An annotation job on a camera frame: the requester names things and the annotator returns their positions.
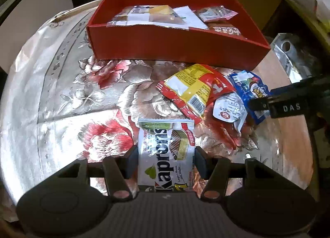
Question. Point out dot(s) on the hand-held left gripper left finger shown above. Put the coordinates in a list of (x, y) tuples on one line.
[(132, 160)]

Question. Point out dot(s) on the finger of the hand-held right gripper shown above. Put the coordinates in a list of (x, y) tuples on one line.
[(286, 104)]

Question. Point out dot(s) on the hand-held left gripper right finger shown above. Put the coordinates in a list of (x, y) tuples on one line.
[(200, 162)]

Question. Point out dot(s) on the white green wafer packet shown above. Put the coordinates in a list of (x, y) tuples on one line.
[(165, 166)]

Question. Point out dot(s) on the blue snack packet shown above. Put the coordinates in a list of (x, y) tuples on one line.
[(247, 86)]

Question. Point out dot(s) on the clear small packet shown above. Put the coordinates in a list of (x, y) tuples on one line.
[(214, 14)]

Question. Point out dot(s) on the red cardboard box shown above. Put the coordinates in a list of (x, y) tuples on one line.
[(167, 44)]

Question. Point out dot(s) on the yellow bread packet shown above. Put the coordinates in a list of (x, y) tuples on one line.
[(144, 16)]

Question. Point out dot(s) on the silver foil bag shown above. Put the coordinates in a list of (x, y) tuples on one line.
[(291, 57)]

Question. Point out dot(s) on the white red snack packet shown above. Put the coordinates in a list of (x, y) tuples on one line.
[(229, 109)]

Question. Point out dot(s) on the yellow red snack packet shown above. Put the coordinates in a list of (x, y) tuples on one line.
[(190, 86)]

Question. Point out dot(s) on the silver floral tablecloth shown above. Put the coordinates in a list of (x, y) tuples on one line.
[(77, 99)]

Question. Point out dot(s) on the red brown snack packet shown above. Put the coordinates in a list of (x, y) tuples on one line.
[(226, 30)]

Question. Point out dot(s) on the white green snack packet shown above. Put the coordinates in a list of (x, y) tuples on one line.
[(190, 17)]

